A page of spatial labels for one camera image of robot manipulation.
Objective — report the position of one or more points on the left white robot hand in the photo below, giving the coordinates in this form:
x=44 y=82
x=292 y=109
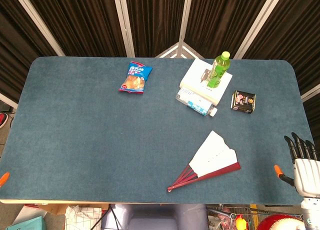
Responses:
x=4 y=178

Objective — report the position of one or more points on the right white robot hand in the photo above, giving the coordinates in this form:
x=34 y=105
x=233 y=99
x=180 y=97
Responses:
x=306 y=175

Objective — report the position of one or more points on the white paper red-ribbed folding fan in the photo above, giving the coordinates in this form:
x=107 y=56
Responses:
x=215 y=155

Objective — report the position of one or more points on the white paper with red print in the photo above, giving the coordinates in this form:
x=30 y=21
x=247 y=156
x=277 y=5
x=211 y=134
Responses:
x=31 y=211

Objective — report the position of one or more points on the teal box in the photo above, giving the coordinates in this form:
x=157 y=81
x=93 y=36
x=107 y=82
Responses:
x=27 y=225

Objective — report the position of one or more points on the red and white round object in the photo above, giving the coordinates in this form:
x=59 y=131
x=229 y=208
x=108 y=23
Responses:
x=277 y=222

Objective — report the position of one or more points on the yellow rubber chicken toy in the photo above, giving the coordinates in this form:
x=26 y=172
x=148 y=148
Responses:
x=241 y=222

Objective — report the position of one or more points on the white checkered cloth bag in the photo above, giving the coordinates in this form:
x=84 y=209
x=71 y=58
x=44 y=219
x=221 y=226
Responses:
x=82 y=218

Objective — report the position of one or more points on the black luncheon meat tin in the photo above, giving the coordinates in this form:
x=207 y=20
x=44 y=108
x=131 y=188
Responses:
x=243 y=102

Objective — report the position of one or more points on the blue felt table mat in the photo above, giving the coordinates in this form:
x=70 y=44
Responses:
x=100 y=140

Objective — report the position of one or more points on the clear blue-label water bottle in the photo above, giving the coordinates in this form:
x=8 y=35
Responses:
x=197 y=106

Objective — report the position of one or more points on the green tea bottle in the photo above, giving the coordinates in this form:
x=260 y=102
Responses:
x=217 y=72

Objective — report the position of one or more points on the white book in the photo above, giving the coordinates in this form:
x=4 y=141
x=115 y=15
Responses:
x=195 y=75

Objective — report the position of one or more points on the grey-purple robot torso base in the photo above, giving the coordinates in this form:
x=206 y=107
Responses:
x=155 y=217

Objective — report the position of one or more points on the blue snack bag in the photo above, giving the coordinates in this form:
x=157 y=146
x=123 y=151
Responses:
x=135 y=77

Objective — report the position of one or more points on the black curtain white-frame partition screen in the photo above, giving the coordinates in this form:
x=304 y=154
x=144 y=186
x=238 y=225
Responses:
x=85 y=20

